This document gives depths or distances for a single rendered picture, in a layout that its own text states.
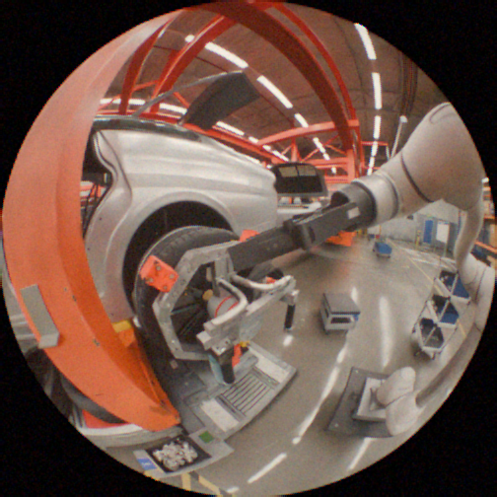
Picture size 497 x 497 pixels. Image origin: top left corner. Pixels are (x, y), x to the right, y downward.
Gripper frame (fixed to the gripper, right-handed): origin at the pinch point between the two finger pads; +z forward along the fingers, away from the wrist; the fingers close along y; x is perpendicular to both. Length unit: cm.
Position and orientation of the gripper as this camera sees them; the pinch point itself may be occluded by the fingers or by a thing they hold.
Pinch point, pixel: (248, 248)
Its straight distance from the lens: 23.2
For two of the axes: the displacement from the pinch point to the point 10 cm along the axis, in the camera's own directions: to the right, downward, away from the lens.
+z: -9.2, 3.5, 1.8
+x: -3.7, -9.2, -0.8
